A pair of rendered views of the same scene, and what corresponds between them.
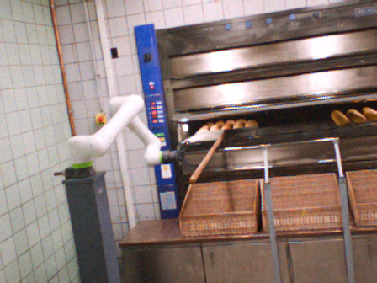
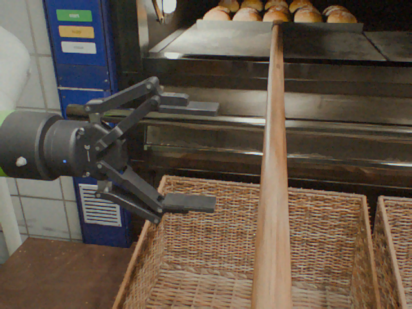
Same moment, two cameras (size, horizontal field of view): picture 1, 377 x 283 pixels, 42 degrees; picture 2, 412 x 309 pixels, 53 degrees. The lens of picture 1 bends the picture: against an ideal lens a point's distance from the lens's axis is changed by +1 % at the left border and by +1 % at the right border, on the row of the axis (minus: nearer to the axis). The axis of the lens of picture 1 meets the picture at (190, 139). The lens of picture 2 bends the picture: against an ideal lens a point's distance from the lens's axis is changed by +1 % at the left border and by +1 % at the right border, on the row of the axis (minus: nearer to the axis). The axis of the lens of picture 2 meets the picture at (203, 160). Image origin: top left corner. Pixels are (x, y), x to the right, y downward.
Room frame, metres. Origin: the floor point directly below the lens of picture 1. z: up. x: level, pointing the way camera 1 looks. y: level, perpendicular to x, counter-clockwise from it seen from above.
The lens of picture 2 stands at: (2.82, -0.03, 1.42)
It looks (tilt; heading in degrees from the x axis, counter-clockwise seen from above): 27 degrees down; 358
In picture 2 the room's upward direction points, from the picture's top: straight up
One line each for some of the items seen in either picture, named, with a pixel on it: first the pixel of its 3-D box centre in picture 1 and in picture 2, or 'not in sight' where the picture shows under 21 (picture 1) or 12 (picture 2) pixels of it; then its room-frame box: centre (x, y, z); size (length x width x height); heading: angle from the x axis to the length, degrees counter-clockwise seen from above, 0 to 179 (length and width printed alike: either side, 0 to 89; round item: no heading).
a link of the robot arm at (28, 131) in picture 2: (167, 157); (40, 145); (3.34, 0.17, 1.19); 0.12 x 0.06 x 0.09; 169
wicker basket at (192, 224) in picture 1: (220, 206); (248, 282); (3.56, -0.16, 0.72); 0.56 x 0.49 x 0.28; 77
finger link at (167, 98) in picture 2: not in sight; (167, 91); (3.30, 0.00, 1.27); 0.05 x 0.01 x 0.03; 79
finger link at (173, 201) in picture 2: not in sight; (190, 202); (3.29, -0.03, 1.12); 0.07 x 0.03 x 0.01; 79
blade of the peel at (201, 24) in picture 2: (228, 127); (277, 17); (4.43, -0.36, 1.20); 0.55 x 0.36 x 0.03; 79
